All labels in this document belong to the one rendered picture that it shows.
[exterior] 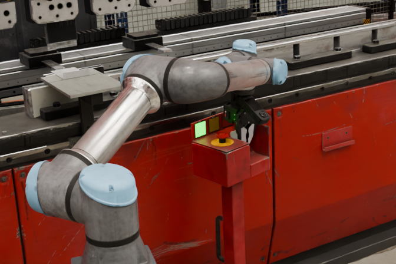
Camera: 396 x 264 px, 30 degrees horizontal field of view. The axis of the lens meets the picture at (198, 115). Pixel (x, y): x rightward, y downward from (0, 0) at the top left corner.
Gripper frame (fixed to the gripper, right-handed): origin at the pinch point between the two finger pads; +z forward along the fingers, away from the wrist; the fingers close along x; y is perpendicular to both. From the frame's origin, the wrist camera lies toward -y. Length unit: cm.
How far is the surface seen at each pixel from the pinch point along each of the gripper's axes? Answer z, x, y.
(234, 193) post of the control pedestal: 13.7, 7.0, -2.0
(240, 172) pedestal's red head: 3.7, 9.4, -6.4
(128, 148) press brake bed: 1.7, 26.5, 27.9
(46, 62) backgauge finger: -22, 34, 63
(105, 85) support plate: -24, 38, 23
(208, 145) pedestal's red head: -4.0, 14.7, 2.6
